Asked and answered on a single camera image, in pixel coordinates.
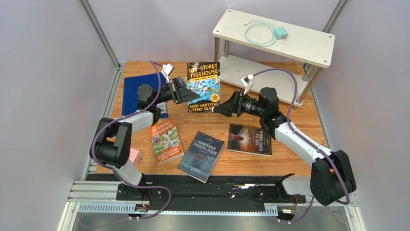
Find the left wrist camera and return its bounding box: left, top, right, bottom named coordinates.
left=161, top=64, right=175, bottom=83

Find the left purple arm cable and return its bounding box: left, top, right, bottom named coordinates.
left=90, top=60, right=172, bottom=222

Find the black 169-storey treehouse book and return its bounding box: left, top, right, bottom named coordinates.
left=187, top=62, right=221, bottom=113

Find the orange 78-storey treehouse book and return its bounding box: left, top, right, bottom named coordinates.
left=149, top=118, right=184, bottom=165

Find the teal charger with cable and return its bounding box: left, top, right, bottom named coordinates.
left=244, top=20, right=289, bottom=47

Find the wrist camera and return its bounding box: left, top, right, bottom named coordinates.
left=161, top=64, right=175, bottom=83
left=241, top=74, right=254, bottom=95

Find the white two-tier shelf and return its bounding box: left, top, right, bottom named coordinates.
left=213, top=9, right=335, bottom=107

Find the blue file folder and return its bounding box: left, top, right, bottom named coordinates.
left=122, top=73, right=169, bottom=118

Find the pink cube power socket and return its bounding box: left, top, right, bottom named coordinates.
left=129, top=148, right=143, bottom=167

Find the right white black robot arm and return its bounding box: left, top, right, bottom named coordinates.
left=214, top=87, right=357, bottom=206

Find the three days to see book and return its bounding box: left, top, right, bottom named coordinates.
left=227, top=124, right=272, bottom=157

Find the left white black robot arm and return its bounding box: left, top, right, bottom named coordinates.
left=90, top=79, right=200, bottom=189

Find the nineteen eighty-four book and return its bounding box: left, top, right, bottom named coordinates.
left=177, top=131, right=225, bottom=183

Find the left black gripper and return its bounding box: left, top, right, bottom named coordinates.
left=152, top=78, right=200, bottom=106

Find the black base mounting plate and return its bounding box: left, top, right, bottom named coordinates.
left=116, top=174, right=307, bottom=212

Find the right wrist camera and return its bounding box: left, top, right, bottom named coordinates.
left=241, top=74, right=254, bottom=95

